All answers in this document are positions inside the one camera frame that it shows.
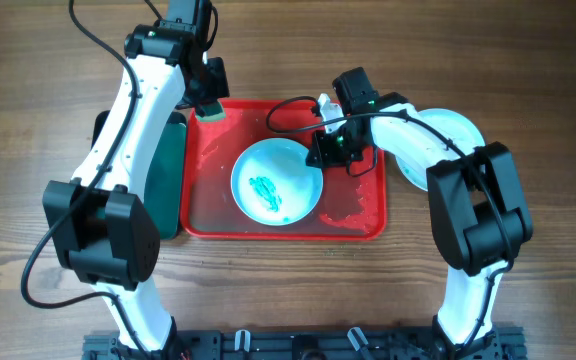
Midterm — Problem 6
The green yellow sponge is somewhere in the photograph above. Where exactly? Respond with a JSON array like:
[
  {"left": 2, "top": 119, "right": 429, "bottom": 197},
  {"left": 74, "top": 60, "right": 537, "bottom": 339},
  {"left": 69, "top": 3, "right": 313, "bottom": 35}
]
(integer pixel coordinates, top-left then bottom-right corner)
[{"left": 195, "top": 100, "right": 226, "bottom": 123}]

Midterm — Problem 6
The white plate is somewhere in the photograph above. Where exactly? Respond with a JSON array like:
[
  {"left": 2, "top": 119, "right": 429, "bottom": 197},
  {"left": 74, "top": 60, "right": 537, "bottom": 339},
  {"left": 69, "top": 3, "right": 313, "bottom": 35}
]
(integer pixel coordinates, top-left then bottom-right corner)
[
  {"left": 230, "top": 138, "right": 324, "bottom": 226},
  {"left": 394, "top": 107, "right": 487, "bottom": 193}
]

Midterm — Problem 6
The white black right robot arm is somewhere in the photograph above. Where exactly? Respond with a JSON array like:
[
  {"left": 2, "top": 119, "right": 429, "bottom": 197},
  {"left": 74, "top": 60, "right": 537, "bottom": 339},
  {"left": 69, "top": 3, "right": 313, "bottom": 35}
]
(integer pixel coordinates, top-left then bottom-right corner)
[{"left": 306, "top": 100, "right": 533, "bottom": 359}]

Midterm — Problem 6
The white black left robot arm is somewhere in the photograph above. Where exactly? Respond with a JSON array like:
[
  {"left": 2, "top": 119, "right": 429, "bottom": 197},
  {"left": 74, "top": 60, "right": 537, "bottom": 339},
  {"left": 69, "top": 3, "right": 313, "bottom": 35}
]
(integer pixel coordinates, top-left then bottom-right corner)
[{"left": 40, "top": 20, "right": 229, "bottom": 359}]

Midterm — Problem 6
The red plastic tray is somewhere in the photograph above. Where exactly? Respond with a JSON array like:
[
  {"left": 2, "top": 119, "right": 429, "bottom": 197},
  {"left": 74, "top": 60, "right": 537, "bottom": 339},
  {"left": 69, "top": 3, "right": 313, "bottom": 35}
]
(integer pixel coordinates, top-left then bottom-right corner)
[{"left": 180, "top": 98, "right": 388, "bottom": 242}]

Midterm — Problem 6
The dark green tray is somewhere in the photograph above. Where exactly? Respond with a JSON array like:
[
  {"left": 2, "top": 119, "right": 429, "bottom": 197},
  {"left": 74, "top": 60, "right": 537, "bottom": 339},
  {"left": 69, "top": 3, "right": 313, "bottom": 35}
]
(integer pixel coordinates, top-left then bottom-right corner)
[{"left": 90, "top": 110, "right": 188, "bottom": 241}]

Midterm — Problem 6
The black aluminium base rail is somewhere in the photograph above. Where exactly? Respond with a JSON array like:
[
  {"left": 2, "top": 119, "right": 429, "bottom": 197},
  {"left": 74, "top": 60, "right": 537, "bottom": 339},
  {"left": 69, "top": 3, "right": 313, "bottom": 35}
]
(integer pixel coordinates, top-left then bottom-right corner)
[{"left": 81, "top": 326, "right": 528, "bottom": 360}]

